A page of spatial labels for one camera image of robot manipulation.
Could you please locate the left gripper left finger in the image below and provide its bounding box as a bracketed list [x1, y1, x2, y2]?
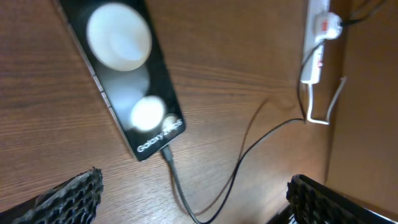
[1, 167, 104, 224]

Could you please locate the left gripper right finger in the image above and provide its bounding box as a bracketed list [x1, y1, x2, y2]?
[286, 174, 395, 224]

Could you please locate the black USB charging cable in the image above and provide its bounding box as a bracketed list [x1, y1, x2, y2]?
[160, 0, 386, 224]

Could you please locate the black smartphone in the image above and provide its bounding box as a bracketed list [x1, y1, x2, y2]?
[58, 0, 186, 161]

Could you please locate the white USB charger adapter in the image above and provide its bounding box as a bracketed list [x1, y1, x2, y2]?
[314, 12, 343, 41]

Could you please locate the white power strip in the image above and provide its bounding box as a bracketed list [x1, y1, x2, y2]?
[300, 0, 330, 85]

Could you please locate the white power strip cord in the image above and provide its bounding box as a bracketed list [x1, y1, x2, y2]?
[306, 76, 348, 126]

